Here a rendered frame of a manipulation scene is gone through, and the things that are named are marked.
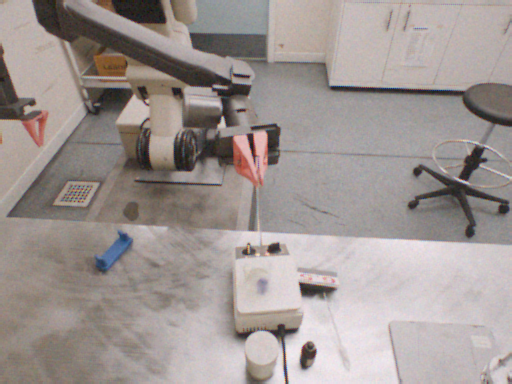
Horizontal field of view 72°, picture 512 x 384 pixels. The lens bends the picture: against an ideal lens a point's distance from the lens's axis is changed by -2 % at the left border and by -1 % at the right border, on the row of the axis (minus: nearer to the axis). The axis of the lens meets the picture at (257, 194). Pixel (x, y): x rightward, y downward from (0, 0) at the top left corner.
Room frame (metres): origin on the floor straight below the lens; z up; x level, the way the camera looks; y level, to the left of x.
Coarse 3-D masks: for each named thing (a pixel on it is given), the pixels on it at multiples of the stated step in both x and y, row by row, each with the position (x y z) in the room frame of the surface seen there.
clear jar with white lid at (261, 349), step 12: (252, 336) 0.27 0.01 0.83; (264, 336) 0.27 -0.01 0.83; (252, 348) 0.25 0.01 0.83; (264, 348) 0.25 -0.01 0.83; (276, 348) 0.25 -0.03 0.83; (252, 360) 0.23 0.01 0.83; (264, 360) 0.23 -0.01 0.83; (276, 360) 0.23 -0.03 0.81; (252, 372) 0.22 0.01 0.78; (264, 372) 0.22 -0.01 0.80
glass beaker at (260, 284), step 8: (248, 256) 0.38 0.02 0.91; (256, 256) 0.39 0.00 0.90; (264, 256) 0.38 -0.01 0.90; (248, 264) 0.38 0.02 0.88; (256, 264) 0.39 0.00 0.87; (264, 264) 0.38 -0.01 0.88; (272, 264) 0.36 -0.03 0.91; (264, 272) 0.34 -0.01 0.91; (248, 280) 0.35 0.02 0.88; (256, 280) 0.34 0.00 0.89; (264, 280) 0.34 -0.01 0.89; (248, 288) 0.35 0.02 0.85; (256, 288) 0.34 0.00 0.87; (264, 288) 0.34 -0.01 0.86; (256, 296) 0.34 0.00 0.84
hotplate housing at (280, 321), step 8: (288, 248) 0.49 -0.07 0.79; (232, 256) 0.46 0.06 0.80; (232, 264) 0.43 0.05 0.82; (272, 312) 0.32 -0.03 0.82; (280, 312) 0.32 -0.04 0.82; (288, 312) 0.32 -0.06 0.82; (296, 312) 0.32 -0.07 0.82; (240, 320) 0.30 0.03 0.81; (248, 320) 0.30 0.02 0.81; (256, 320) 0.31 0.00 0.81; (264, 320) 0.31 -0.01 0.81; (272, 320) 0.31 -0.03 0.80; (280, 320) 0.31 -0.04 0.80; (288, 320) 0.31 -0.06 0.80; (296, 320) 0.31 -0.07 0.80; (240, 328) 0.30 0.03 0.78; (248, 328) 0.31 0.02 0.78; (256, 328) 0.31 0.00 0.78; (264, 328) 0.31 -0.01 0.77; (272, 328) 0.31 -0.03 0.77; (280, 328) 0.30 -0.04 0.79; (288, 328) 0.31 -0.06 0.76; (296, 328) 0.32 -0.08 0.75; (280, 336) 0.29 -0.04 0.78
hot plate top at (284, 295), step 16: (272, 256) 0.43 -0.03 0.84; (288, 256) 0.43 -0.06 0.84; (240, 272) 0.39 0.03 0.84; (272, 272) 0.39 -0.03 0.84; (288, 272) 0.39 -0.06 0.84; (240, 288) 0.36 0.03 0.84; (272, 288) 0.36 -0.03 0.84; (288, 288) 0.36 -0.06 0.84; (240, 304) 0.32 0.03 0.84; (256, 304) 0.32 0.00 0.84; (272, 304) 0.32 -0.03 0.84; (288, 304) 0.32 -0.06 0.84
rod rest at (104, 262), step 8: (120, 232) 0.54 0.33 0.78; (120, 240) 0.53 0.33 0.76; (128, 240) 0.53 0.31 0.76; (112, 248) 0.51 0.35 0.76; (120, 248) 0.51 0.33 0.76; (96, 256) 0.47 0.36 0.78; (104, 256) 0.49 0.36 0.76; (112, 256) 0.49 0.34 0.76; (96, 264) 0.46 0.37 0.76; (104, 264) 0.46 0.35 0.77; (112, 264) 0.47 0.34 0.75
